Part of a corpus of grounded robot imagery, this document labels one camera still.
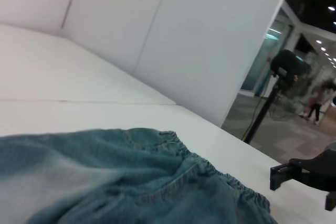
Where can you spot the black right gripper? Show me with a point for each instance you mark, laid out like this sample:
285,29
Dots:
320,171

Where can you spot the blue washed denim shorts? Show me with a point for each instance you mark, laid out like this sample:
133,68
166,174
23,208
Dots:
110,182

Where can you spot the person in pink top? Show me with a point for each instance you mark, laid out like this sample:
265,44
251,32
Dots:
319,98

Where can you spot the round white ceiling light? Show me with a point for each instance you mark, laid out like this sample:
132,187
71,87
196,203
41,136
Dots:
318,41
331,8
323,48

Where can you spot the black pedestal fan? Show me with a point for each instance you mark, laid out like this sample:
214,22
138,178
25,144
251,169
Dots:
286,64

